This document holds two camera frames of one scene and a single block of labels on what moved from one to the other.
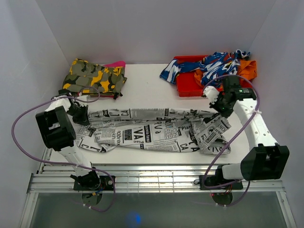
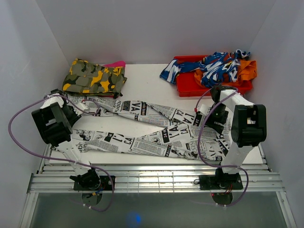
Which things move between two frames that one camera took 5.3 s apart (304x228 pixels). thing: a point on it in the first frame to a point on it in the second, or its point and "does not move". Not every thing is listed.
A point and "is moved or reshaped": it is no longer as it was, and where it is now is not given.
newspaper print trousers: [154, 129] is moved or reshaped
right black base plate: [209, 182] does not move
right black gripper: [226, 113] to [218, 128]
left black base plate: [106, 184] does not move
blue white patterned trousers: [213, 67] does not move
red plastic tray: [186, 86] does not move
